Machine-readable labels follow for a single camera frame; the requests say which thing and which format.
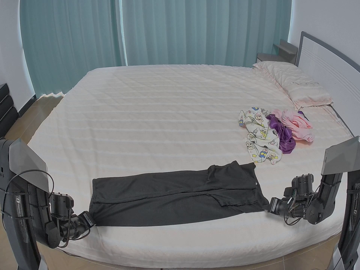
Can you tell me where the white printed pyjama garment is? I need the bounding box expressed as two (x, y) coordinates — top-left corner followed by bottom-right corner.
(238, 106), (282, 165)

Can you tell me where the black T-shirt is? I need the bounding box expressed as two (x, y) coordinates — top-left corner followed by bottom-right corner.
(88, 162), (270, 227)

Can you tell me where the black cable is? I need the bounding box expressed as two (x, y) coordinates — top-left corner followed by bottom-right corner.
(3, 170), (92, 250)
(284, 214), (305, 226)

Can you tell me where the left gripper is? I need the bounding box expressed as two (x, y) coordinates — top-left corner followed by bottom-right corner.
(70, 211), (97, 239)

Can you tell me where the cream pillow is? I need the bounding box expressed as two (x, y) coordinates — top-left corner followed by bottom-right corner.
(252, 61), (334, 110)

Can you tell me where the bed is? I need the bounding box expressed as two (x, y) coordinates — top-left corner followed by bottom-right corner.
(25, 31), (360, 270)

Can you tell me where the dark chest of drawers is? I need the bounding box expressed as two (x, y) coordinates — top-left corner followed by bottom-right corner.
(0, 83), (20, 134)

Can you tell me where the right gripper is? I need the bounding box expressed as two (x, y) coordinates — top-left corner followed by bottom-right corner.
(266, 197), (289, 216)

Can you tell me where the blue-green curtain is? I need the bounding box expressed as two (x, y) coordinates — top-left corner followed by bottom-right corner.
(21, 0), (128, 98)
(121, 0), (293, 67)

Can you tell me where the pink garment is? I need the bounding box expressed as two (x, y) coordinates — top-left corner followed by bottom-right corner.
(271, 109), (315, 143)

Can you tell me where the grey bedside table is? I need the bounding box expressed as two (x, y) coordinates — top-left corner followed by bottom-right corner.
(256, 39), (298, 66)

